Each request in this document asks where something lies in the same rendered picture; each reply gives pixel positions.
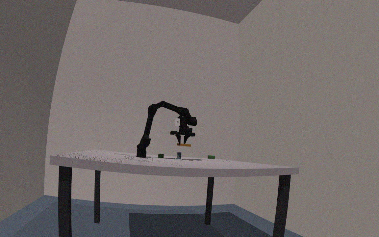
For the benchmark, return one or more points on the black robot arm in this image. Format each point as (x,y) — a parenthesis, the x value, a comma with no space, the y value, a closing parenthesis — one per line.
(185,118)

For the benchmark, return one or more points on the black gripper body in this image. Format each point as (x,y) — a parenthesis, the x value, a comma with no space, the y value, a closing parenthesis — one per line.
(180,132)

